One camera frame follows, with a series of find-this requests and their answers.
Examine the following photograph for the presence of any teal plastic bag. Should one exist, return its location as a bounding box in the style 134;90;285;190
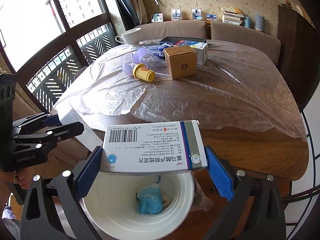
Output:
136;176;164;215

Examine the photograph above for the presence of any yellow small cup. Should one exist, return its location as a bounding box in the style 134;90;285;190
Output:
133;63;156;82

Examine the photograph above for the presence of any brown cardboard box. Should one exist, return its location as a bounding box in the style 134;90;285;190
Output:
164;46;197;80

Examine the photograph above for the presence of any purple plastic hair roller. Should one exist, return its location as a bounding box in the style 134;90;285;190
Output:
132;47;155;67

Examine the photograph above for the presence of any white blue medicine box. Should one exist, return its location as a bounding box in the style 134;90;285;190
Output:
175;40;209;65

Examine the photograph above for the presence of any blue white tissue packet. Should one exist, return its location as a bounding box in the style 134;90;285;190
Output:
148;43;174;59

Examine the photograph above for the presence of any white trash bin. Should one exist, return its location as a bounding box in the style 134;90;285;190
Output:
83;172;195;239

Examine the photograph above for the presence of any person left hand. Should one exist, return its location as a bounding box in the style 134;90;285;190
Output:
1;167;34;190

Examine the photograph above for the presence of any white teacup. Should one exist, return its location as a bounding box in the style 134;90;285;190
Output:
115;28;142;46

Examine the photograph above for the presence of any right brown sofa cushion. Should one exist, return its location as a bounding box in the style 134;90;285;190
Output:
210;22;281;66

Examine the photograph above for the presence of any brown sofa cushion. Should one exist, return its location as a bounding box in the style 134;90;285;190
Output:
135;20;206;42
210;22;281;66

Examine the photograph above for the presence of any dark wooden cabinet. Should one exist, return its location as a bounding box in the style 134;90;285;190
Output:
277;6;319;111

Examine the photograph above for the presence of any dark tablet in blue case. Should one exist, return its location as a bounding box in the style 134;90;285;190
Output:
159;36;207;46

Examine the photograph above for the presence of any left brown sofa cushion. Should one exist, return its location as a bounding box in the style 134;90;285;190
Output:
135;20;206;42

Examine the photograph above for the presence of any blue cylindrical cup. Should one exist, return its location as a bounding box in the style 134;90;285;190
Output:
244;16;251;28

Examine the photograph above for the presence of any grey cylindrical speaker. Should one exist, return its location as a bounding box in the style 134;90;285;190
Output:
254;14;265;32

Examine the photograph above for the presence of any stack of books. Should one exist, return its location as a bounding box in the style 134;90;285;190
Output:
221;7;244;25

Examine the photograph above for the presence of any photo frame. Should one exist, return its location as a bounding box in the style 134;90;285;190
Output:
206;14;217;22
191;8;202;21
171;8;182;21
151;13;163;23

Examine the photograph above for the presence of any leftmost photo frame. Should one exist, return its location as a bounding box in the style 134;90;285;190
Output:
151;13;163;23

